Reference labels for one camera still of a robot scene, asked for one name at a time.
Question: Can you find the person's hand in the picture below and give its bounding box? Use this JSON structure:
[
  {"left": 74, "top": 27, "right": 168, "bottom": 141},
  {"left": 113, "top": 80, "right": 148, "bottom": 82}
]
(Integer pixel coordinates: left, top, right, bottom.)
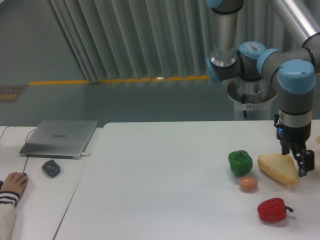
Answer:
[{"left": 0, "top": 172, "right": 26, "bottom": 197}]

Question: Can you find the green bell pepper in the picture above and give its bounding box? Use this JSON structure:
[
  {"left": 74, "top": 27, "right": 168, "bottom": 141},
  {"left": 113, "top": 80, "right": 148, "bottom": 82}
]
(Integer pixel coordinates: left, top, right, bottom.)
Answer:
[{"left": 228, "top": 150, "right": 253, "bottom": 177}]

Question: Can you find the red bell pepper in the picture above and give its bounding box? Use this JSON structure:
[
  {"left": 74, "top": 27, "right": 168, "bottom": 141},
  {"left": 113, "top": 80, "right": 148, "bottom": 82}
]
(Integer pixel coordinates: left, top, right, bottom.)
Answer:
[{"left": 257, "top": 197, "right": 294, "bottom": 222}]

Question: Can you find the wicker basket edge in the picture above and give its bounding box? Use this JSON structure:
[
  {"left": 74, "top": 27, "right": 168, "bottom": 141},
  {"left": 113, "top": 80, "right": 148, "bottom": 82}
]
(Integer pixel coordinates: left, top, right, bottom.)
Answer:
[{"left": 315, "top": 136, "right": 320, "bottom": 144}]

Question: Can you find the small dark grey device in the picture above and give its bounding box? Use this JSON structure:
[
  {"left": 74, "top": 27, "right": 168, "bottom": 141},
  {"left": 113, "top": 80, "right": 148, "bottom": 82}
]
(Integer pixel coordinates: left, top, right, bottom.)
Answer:
[{"left": 41, "top": 159, "right": 61, "bottom": 178}]

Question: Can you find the brown egg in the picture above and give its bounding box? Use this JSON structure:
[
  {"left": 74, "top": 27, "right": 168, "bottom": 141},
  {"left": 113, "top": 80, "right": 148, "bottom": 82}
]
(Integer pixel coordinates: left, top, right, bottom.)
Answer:
[{"left": 238, "top": 176, "right": 258, "bottom": 192}]

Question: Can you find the pale corrugated curtain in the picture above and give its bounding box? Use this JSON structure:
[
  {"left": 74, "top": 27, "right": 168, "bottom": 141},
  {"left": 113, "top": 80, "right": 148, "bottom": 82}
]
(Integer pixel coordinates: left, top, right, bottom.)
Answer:
[{"left": 48, "top": 0, "right": 312, "bottom": 83}]

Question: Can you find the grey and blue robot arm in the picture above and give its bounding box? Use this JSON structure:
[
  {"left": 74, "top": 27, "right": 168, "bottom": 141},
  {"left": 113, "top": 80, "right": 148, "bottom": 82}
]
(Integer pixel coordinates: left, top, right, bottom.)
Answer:
[{"left": 206, "top": 0, "right": 320, "bottom": 177}]

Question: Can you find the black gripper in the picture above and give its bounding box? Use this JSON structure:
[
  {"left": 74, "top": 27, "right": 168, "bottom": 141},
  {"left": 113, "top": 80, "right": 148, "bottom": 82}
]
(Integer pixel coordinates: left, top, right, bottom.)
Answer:
[{"left": 273, "top": 114, "right": 315, "bottom": 177}]

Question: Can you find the silver closed laptop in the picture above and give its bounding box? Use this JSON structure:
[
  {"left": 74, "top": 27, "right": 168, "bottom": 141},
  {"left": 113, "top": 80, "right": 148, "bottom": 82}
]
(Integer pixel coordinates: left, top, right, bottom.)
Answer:
[{"left": 19, "top": 120, "right": 98, "bottom": 159}]

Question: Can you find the triangular toasted bread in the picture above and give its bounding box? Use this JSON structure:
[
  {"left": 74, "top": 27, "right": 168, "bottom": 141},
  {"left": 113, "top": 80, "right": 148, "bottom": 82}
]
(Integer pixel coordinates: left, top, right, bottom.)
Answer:
[{"left": 257, "top": 153, "right": 298, "bottom": 185}]

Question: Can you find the white usb plug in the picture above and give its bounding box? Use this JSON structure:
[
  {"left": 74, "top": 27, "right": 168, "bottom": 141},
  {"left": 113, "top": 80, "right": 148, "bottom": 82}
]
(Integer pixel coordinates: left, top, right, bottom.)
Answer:
[{"left": 81, "top": 152, "right": 92, "bottom": 157}]

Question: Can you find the black cable on pedestal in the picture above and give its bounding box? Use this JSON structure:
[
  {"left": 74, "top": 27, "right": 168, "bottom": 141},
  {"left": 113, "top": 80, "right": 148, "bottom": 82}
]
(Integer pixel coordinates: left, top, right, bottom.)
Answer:
[{"left": 241, "top": 93, "right": 248, "bottom": 120}]

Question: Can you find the black computer mouse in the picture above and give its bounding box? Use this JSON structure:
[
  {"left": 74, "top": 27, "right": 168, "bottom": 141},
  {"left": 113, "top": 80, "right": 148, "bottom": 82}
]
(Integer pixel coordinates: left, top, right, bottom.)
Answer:
[{"left": 21, "top": 173, "right": 28, "bottom": 189}]

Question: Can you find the forearm in striped cuff sleeve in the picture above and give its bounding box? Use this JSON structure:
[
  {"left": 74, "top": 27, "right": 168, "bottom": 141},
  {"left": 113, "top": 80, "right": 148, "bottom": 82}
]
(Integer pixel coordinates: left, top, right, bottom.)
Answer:
[{"left": 0, "top": 191, "right": 20, "bottom": 240}]

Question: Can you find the black mouse cable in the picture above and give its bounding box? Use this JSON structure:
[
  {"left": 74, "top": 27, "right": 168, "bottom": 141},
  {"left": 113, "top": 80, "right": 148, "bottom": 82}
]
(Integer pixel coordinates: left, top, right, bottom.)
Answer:
[{"left": 0, "top": 125, "right": 38, "bottom": 175}]

